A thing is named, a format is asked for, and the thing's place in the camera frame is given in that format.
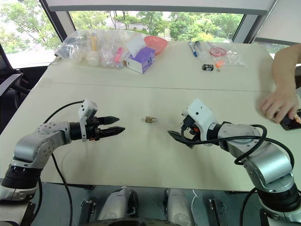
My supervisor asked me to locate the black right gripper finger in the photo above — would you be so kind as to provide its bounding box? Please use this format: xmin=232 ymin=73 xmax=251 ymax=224
xmin=167 ymin=130 xmax=196 ymax=149

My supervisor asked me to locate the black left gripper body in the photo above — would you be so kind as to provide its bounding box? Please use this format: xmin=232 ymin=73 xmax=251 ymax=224
xmin=85 ymin=116 xmax=102 ymax=142

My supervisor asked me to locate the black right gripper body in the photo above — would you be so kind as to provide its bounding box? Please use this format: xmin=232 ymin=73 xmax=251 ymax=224
xmin=181 ymin=114 xmax=201 ymax=143

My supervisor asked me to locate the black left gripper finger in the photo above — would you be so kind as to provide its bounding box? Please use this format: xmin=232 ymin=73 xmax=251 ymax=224
xmin=98 ymin=126 xmax=126 ymax=140
xmin=97 ymin=115 xmax=121 ymax=126

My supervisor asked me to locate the black smartphone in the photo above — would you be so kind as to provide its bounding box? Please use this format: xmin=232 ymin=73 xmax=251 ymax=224
xmin=279 ymin=108 xmax=301 ymax=131

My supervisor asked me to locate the person's bare hand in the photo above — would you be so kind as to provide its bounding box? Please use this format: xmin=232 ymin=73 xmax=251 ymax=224
xmin=259 ymin=85 xmax=300 ymax=124

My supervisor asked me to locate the pink plastic item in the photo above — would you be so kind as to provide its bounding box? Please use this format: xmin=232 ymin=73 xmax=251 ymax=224
xmin=114 ymin=47 xmax=125 ymax=68

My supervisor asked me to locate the silver rounded robot leg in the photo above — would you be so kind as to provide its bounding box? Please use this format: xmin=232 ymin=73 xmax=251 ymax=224
xmin=164 ymin=188 xmax=196 ymax=226
xmin=97 ymin=186 xmax=139 ymax=222

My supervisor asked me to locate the purple tissue box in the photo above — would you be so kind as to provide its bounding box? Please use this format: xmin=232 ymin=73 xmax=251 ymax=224
xmin=125 ymin=46 xmax=156 ymax=75

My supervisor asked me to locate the blue marker pen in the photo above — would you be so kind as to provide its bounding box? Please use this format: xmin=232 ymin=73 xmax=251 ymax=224
xmin=188 ymin=41 xmax=198 ymax=58

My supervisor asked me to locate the clear bag with pink lid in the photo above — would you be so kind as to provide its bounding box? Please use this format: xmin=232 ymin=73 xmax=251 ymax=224
xmin=199 ymin=40 xmax=248 ymax=68

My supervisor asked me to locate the large clear plastic bag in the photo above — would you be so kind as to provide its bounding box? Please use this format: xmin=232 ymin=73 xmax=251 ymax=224
xmin=55 ymin=29 xmax=133 ymax=69

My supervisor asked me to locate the pink plastic bowl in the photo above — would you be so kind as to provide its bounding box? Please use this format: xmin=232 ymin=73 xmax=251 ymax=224
xmin=143 ymin=35 xmax=168 ymax=56

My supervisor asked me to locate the black office chair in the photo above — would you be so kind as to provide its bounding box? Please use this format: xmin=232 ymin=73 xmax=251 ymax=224
xmin=0 ymin=42 xmax=33 ymax=111

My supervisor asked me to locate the white roller blind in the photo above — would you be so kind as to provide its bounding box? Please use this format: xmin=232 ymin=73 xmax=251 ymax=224
xmin=44 ymin=0 xmax=277 ymax=13

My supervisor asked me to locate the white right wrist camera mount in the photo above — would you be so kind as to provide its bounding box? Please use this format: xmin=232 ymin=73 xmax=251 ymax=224
xmin=182 ymin=98 xmax=218 ymax=147

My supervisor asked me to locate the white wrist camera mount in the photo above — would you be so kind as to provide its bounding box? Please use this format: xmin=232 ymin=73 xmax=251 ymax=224
xmin=182 ymin=98 xmax=218 ymax=147
xmin=78 ymin=98 xmax=98 ymax=143

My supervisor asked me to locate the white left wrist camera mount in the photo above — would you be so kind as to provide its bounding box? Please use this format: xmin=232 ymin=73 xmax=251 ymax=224
xmin=78 ymin=98 xmax=98 ymax=143

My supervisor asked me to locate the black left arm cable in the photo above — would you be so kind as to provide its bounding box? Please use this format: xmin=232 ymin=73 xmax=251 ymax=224
xmin=37 ymin=100 xmax=85 ymax=226

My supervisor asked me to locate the wooden handled white ball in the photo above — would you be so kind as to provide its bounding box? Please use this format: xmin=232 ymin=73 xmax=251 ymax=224
xmin=85 ymin=32 xmax=102 ymax=68

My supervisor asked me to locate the thin white cable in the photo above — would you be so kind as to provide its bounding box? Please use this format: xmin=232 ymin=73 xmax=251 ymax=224
xmin=190 ymin=189 xmax=201 ymax=220

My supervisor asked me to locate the black metal bracket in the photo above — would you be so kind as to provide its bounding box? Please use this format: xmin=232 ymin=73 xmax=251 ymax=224
xmin=79 ymin=199 xmax=96 ymax=226
xmin=207 ymin=198 xmax=227 ymax=226

